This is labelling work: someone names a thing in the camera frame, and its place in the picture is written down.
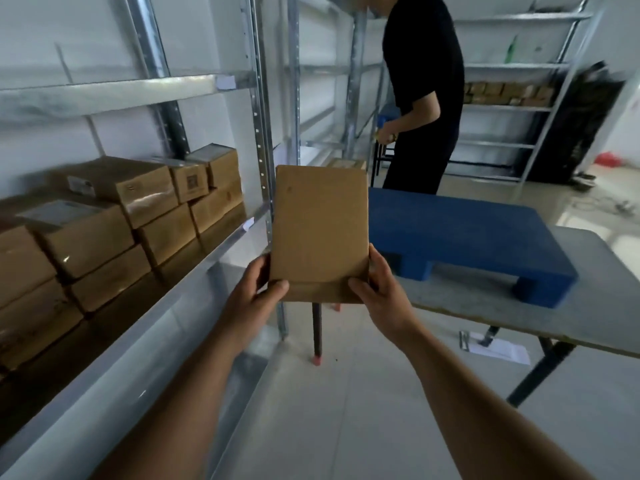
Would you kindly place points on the person's right thumb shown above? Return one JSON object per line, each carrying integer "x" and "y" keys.
{"x": 361, "y": 289}

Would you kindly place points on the blue plastic pallet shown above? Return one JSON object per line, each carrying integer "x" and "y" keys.
{"x": 465, "y": 229}

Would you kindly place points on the brown cardboard box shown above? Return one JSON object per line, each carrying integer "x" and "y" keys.
{"x": 320, "y": 234}

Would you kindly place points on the brown cardboard carton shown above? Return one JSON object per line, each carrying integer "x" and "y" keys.
{"x": 345, "y": 163}

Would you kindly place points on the person's right forearm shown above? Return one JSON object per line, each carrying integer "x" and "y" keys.
{"x": 480, "y": 414}

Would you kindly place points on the silver shelf rack with braces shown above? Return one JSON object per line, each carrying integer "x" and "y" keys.
{"x": 505, "y": 67}

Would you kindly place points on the large silver metal shelf rack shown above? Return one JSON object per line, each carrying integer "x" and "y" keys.
{"x": 150, "y": 89}

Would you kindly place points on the white paper sheet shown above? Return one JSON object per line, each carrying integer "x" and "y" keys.
{"x": 502, "y": 350}

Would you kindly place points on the person's left hand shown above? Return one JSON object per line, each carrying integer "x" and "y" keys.
{"x": 247, "y": 302}

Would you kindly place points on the black stacked crates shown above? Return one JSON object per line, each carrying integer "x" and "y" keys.
{"x": 580, "y": 129}

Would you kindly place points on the red plastic bag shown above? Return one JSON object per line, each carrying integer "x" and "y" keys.
{"x": 608, "y": 159}

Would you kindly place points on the row of small brown packets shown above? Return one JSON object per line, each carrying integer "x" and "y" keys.
{"x": 510, "y": 93}

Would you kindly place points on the blue stool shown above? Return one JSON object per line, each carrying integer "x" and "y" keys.
{"x": 386, "y": 129}

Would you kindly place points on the person's left forearm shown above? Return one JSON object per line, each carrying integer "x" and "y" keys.
{"x": 187, "y": 409}

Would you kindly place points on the person's left thumb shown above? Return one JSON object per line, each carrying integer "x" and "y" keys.
{"x": 276, "y": 291}

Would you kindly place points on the person's right hand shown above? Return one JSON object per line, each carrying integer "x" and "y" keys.
{"x": 387, "y": 302}

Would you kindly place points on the black table leg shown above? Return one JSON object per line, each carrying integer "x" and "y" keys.
{"x": 317, "y": 332}
{"x": 542, "y": 367}

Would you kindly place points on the small metal bracket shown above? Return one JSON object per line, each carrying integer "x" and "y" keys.
{"x": 464, "y": 340}

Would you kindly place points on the narrow silver metal shelf rack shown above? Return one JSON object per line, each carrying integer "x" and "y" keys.
{"x": 320, "y": 69}

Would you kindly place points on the stack of taped cardboard boxes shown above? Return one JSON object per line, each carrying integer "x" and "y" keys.
{"x": 100, "y": 234}

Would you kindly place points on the white shelf label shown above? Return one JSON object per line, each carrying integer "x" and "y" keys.
{"x": 248, "y": 224}
{"x": 226, "y": 83}

